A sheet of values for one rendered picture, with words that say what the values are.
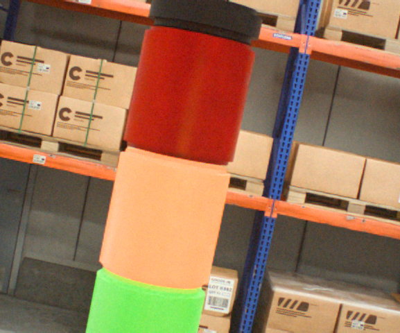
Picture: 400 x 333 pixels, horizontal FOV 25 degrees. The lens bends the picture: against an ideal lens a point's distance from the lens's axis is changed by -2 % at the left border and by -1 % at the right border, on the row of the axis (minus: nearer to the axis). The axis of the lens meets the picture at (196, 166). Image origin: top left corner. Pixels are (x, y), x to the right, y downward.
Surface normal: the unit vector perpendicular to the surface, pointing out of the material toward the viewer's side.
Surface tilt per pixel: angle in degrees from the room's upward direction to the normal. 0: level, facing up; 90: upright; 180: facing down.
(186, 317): 90
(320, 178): 91
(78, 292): 90
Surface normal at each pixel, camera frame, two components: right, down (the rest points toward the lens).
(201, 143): 0.32, 0.13
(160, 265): 0.07, 0.08
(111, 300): -0.65, -0.07
